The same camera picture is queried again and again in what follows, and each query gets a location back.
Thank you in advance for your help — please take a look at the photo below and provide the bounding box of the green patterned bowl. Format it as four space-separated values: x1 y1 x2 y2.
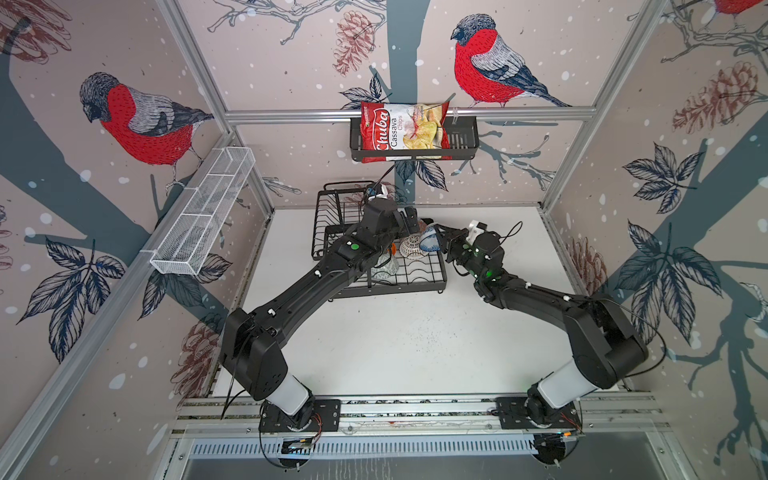
371 254 400 284

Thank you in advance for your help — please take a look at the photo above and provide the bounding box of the white lattice patterned bowl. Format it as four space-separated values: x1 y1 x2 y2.
398 234 427 260

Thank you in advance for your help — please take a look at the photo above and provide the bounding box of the white mesh wall shelf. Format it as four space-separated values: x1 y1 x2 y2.
150 146 255 276

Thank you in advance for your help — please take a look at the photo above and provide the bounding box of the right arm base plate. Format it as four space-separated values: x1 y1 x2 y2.
490 396 582 430

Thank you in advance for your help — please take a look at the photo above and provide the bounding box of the black wall basket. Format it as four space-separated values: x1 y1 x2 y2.
349 116 479 163

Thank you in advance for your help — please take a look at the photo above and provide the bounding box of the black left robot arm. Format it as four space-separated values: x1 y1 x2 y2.
219 197 420 429

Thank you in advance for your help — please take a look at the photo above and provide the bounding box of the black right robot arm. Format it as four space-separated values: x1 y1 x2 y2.
434 222 649 427

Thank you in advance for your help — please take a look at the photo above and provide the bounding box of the aluminium front rail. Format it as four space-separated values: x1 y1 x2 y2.
168 391 671 439

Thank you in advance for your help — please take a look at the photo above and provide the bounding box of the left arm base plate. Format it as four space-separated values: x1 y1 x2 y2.
259 397 341 433

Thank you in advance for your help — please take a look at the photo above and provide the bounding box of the black wire dish rack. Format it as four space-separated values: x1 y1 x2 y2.
311 180 447 299

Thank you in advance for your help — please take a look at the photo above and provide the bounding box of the aluminium back crossbar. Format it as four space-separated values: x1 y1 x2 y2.
224 106 598 125

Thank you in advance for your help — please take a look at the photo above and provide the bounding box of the red cassava chips bag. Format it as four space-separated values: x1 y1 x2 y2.
361 102 449 151

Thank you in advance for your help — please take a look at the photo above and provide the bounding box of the blue white floral bowl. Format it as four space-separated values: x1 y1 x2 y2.
418 228 441 253

